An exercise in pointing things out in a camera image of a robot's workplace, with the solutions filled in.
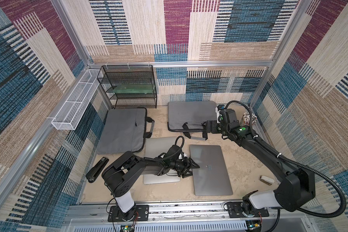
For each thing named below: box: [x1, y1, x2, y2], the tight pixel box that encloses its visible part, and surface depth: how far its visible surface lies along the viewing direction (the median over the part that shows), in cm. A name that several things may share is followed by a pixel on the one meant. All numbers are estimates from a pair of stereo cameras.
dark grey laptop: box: [189, 145, 233, 197], surface depth 87 cm
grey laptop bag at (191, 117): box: [167, 101, 218, 141], surface depth 114 cm
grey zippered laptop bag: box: [97, 107, 155, 155], surface depth 107 cm
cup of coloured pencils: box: [239, 112, 258, 127], surface depth 91 cm
